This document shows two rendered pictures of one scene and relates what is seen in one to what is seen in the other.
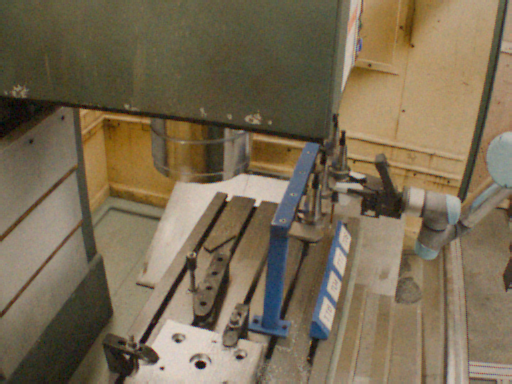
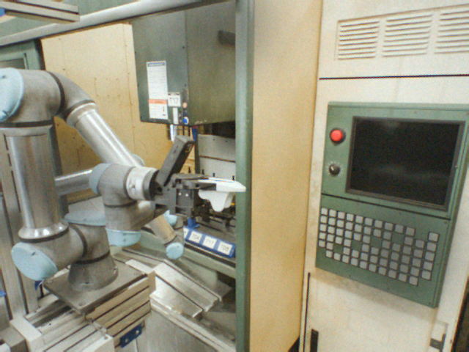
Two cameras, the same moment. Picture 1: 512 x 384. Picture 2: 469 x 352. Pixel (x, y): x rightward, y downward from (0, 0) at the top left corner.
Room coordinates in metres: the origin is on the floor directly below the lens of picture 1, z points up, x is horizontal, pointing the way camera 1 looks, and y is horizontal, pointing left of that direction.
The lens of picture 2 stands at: (1.92, -1.66, 1.76)
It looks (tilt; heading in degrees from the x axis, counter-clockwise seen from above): 16 degrees down; 114
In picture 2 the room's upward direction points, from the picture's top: straight up
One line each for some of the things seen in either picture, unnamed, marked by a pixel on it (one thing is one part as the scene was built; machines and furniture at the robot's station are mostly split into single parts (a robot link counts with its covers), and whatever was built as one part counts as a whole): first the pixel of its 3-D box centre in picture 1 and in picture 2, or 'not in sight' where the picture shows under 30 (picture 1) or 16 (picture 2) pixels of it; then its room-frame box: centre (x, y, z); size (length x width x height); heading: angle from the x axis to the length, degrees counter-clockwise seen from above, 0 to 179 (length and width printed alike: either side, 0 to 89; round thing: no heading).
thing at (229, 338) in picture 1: (235, 331); not in sight; (0.79, 0.03, 0.97); 0.13 x 0.03 x 0.15; 167
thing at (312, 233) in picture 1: (306, 232); not in sight; (0.87, -0.11, 1.21); 0.07 x 0.05 x 0.01; 77
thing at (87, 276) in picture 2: not in sight; (92, 264); (1.11, -1.01, 1.21); 0.15 x 0.15 x 0.10
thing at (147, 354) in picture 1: (132, 355); not in sight; (0.69, 0.25, 0.97); 0.13 x 0.03 x 0.15; 77
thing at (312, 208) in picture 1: (313, 199); not in sight; (0.93, -0.12, 1.26); 0.04 x 0.04 x 0.07
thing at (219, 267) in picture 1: (212, 289); (215, 217); (0.98, 0.10, 0.93); 0.26 x 0.05 x 0.06; 172
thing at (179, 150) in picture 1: (201, 126); (178, 130); (0.72, 0.09, 1.51); 0.16 x 0.16 x 0.12
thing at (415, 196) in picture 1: (412, 201); not in sight; (1.09, -0.41, 1.17); 0.08 x 0.05 x 0.08; 167
